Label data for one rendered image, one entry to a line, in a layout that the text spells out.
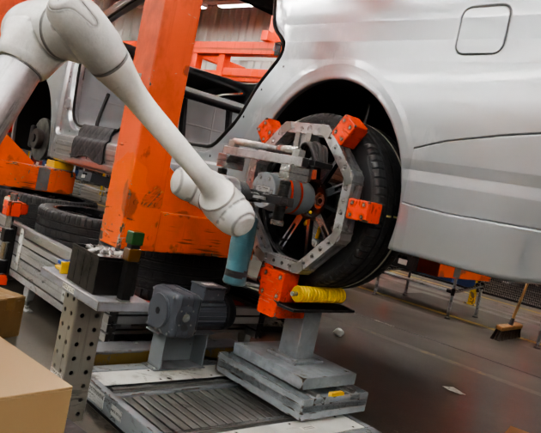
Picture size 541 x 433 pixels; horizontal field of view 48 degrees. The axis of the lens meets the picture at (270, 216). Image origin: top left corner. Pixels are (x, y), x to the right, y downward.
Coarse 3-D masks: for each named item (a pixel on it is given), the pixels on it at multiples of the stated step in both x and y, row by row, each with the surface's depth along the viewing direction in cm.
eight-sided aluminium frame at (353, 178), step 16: (288, 128) 231; (304, 128) 225; (320, 128) 219; (272, 144) 237; (288, 144) 239; (336, 144) 213; (256, 160) 242; (336, 160) 212; (352, 160) 212; (256, 176) 243; (352, 176) 206; (352, 192) 207; (256, 208) 246; (336, 224) 209; (352, 224) 210; (256, 240) 237; (336, 240) 207; (256, 256) 236; (272, 256) 229; (304, 256) 218; (320, 256) 213; (304, 272) 220
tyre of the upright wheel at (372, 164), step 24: (312, 120) 234; (336, 120) 225; (360, 144) 216; (384, 144) 221; (360, 168) 214; (384, 168) 212; (384, 192) 210; (384, 216) 212; (360, 240) 211; (384, 240) 216; (336, 264) 217; (360, 264) 217; (384, 264) 225
